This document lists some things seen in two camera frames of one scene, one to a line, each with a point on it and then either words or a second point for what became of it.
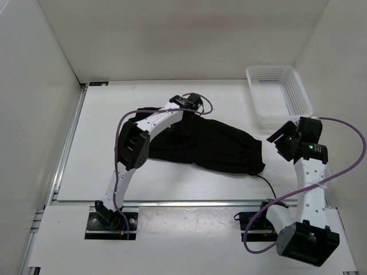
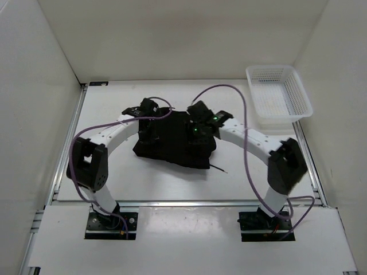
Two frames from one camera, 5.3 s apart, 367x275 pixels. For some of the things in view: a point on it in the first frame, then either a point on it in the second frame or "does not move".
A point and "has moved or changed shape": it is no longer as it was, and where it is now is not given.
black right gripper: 288,128 to 191,138
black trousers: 210,142 has moved or changed shape
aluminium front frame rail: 183,204 does not move
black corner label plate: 98,83 does not move
